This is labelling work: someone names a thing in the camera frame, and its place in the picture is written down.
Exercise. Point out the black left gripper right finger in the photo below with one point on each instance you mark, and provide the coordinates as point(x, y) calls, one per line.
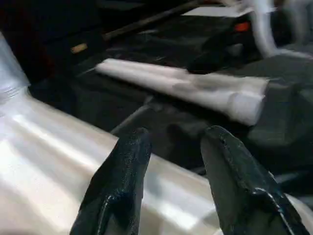
point(242, 191)

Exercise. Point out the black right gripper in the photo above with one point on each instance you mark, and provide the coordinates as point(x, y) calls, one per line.
point(234, 41)

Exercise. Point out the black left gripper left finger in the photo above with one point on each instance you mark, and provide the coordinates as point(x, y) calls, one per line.
point(117, 186)

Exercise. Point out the white plastic table top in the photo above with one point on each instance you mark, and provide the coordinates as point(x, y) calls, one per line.
point(49, 147)

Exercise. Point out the black furniture unit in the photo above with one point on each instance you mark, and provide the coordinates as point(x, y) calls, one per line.
point(36, 24)

